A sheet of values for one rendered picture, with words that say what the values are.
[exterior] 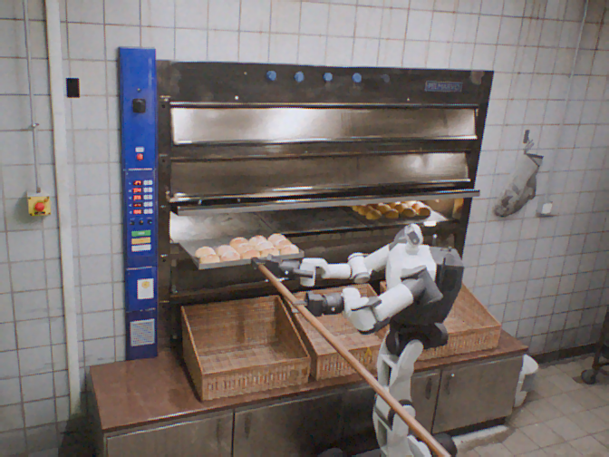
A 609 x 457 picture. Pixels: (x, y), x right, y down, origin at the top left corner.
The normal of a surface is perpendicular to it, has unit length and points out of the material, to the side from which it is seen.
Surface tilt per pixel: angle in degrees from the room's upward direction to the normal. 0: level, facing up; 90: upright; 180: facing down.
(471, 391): 91
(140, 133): 90
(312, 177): 70
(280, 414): 90
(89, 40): 90
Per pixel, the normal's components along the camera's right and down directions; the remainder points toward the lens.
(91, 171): 0.39, 0.33
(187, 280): 0.39, -0.01
